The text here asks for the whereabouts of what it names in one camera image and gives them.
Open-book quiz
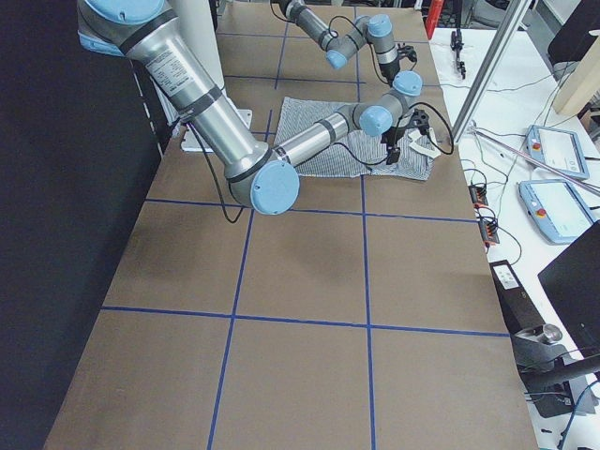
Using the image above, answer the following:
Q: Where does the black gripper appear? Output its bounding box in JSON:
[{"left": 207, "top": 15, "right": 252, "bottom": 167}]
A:
[
  {"left": 397, "top": 43, "right": 418, "bottom": 66},
  {"left": 381, "top": 109, "right": 429, "bottom": 164}
]

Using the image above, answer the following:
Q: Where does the navy white striped polo shirt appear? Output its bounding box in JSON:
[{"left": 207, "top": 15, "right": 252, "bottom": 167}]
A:
[{"left": 275, "top": 97, "right": 441, "bottom": 181}]

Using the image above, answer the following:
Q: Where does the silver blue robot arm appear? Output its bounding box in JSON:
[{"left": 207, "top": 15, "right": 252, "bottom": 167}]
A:
[
  {"left": 270, "top": 1, "right": 418, "bottom": 86},
  {"left": 77, "top": 1, "right": 423, "bottom": 215}
]

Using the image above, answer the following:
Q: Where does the black tripod tool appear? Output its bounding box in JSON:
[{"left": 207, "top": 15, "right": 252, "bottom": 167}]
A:
[{"left": 450, "top": 27, "right": 466, "bottom": 80}]

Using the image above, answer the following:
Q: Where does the long metal reach stick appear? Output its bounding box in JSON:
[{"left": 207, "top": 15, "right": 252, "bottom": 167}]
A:
[{"left": 467, "top": 127, "right": 600, "bottom": 197}]

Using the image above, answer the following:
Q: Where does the black orange connector strip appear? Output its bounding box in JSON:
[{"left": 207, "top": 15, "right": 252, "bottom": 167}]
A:
[{"left": 468, "top": 183, "right": 500, "bottom": 249}]

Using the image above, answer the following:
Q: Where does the far blue teach pendant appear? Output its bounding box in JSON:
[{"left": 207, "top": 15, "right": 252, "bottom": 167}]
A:
[{"left": 526, "top": 125, "right": 590, "bottom": 180}]

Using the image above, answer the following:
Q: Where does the blue teach pendant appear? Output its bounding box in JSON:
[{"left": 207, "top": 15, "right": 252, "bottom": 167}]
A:
[
  {"left": 518, "top": 179, "right": 595, "bottom": 245},
  {"left": 526, "top": 125, "right": 590, "bottom": 180}
]

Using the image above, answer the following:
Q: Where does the near blue teach pendant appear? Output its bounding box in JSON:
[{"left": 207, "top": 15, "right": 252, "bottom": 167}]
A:
[{"left": 518, "top": 179, "right": 595, "bottom": 245}]

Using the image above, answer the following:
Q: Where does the black box with label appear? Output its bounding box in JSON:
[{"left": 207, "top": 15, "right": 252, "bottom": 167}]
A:
[{"left": 489, "top": 260, "right": 544, "bottom": 335}]

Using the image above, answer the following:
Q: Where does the black monitor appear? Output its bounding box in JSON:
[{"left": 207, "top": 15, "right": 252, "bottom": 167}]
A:
[{"left": 538, "top": 221, "right": 600, "bottom": 348}]

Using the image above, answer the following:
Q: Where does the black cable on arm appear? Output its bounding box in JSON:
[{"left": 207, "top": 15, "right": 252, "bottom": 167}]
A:
[{"left": 185, "top": 102, "right": 456, "bottom": 224}]

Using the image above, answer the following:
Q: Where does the grey aluminium frame post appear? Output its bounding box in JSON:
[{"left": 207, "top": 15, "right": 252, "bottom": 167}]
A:
[{"left": 452, "top": 0, "right": 531, "bottom": 144}]

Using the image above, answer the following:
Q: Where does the black camera stand with knob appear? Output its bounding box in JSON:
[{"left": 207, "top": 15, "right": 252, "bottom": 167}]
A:
[{"left": 511, "top": 326, "right": 599, "bottom": 418}]

